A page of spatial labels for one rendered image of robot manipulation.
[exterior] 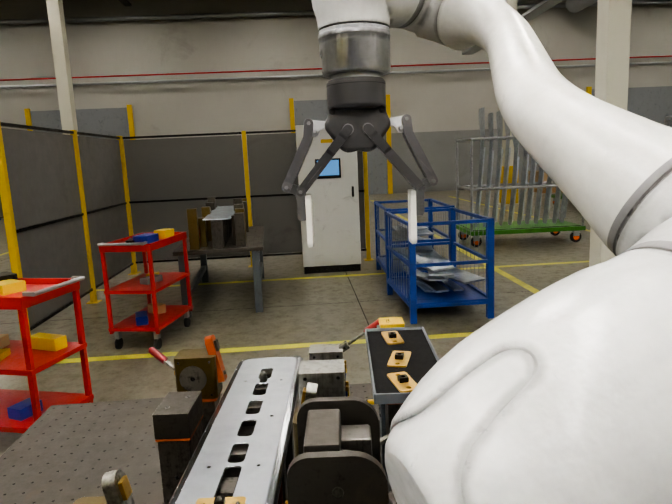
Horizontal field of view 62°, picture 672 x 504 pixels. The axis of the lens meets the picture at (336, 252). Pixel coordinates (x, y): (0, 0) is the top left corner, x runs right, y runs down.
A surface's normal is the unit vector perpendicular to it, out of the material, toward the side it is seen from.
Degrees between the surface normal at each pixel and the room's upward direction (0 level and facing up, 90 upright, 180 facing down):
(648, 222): 85
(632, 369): 47
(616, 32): 90
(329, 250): 90
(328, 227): 90
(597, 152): 69
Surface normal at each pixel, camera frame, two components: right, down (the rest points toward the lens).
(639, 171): -0.70, -0.38
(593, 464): -0.07, -0.21
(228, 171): 0.07, 0.17
